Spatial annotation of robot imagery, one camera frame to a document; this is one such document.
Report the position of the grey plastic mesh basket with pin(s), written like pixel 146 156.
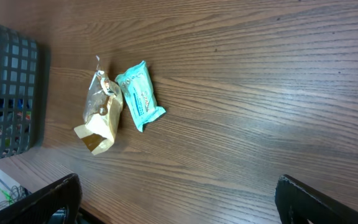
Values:
pixel 19 79

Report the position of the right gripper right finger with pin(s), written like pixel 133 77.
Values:
pixel 297 202

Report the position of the beige snack bag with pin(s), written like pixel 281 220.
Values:
pixel 104 103

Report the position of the teal snack packet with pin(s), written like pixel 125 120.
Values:
pixel 138 91

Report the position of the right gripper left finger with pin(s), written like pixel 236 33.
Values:
pixel 58 202

